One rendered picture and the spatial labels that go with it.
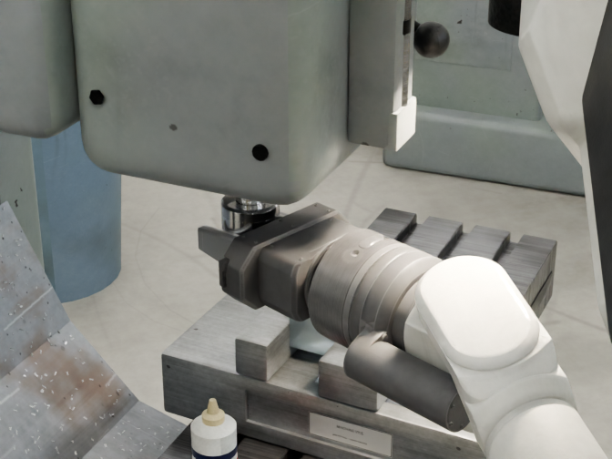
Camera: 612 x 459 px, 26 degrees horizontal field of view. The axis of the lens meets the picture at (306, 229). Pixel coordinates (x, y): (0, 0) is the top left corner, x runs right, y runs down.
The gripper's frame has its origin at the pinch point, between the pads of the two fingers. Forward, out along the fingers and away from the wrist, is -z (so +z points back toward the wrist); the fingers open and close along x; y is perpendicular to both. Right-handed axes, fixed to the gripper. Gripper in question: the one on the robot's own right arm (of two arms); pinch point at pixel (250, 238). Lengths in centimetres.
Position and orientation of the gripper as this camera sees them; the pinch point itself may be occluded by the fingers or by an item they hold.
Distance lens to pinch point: 107.3
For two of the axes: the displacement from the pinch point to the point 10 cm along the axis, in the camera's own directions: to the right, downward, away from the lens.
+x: -7.1, 3.2, -6.3
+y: 0.1, 9.0, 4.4
